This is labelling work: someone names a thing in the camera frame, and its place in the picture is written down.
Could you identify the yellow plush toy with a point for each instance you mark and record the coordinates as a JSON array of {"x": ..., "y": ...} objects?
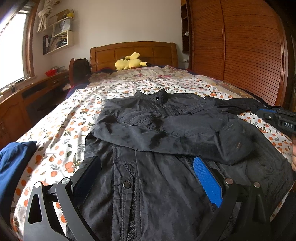
[{"x": 130, "y": 62}]

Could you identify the window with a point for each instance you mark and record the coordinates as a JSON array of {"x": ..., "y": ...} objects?
[{"x": 14, "y": 23}]

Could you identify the orange-print white bedsheet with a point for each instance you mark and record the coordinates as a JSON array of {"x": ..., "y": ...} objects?
[{"x": 60, "y": 135}]

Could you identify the red bowl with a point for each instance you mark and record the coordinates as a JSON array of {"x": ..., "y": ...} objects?
[{"x": 51, "y": 72}]

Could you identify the wooden louvred wardrobe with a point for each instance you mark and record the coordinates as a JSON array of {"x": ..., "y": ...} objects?
[{"x": 243, "y": 43}]

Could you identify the white wall shelf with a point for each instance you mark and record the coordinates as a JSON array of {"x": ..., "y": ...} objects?
[{"x": 58, "y": 28}]

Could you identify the wooden desk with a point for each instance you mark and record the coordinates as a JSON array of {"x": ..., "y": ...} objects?
[{"x": 24, "y": 108}]

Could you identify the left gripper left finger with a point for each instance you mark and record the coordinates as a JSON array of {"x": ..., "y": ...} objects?
[{"x": 41, "y": 221}]

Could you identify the dark chair with bag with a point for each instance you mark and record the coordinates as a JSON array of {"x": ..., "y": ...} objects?
[{"x": 79, "y": 70}]

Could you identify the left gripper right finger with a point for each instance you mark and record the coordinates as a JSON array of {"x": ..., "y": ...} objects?
[{"x": 251, "y": 223}]

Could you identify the black jacket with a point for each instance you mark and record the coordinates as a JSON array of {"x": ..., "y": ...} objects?
[{"x": 146, "y": 188}]

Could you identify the blue folded garment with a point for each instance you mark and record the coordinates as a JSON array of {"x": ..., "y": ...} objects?
[{"x": 14, "y": 158}]

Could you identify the floral beige quilt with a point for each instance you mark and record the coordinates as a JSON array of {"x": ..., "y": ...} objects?
[{"x": 139, "y": 73}]

